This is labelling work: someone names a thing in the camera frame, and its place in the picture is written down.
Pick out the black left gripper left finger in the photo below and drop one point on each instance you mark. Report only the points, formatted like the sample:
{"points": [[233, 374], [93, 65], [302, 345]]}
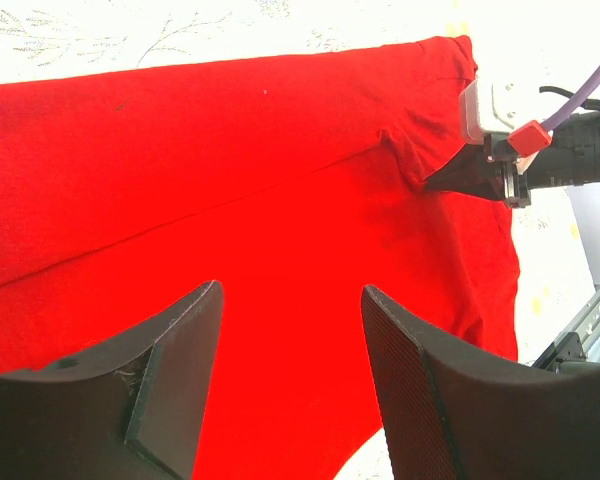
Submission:
{"points": [[130, 407]]}

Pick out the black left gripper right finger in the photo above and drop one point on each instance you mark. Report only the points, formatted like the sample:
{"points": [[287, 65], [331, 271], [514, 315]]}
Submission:
{"points": [[451, 410]]}

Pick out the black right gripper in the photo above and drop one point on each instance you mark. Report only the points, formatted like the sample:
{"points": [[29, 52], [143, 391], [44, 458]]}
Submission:
{"points": [[490, 174]]}

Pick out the red t shirt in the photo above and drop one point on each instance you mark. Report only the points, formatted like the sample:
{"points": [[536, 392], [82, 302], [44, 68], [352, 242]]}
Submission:
{"points": [[294, 181]]}

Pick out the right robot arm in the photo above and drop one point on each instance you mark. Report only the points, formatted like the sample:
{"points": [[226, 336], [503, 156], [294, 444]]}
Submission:
{"points": [[573, 156]]}

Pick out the floral table mat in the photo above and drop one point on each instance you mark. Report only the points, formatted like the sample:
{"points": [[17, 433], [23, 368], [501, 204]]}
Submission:
{"points": [[71, 39]]}

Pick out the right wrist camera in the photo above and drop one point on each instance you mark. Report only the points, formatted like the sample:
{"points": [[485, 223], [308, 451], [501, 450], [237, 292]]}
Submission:
{"points": [[523, 112]]}

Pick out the aluminium table frame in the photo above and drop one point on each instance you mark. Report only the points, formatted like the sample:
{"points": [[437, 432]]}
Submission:
{"points": [[580, 335]]}

